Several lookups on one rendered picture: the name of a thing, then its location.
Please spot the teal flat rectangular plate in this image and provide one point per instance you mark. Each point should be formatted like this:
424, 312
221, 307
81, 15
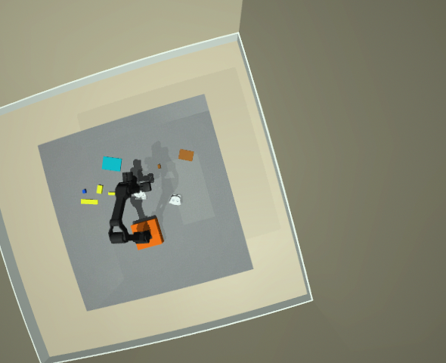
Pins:
111, 163

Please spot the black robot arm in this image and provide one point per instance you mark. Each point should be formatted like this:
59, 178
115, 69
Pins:
123, 191

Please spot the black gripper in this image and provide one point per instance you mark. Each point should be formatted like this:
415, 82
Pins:
144, 187

